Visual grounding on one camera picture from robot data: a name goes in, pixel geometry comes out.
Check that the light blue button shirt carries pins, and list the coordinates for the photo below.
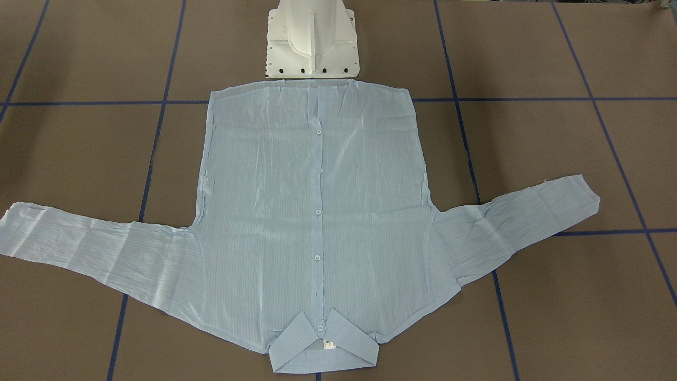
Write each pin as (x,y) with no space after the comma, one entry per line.
(315,238)

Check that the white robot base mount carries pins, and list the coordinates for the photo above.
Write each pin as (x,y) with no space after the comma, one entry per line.
(312,40)

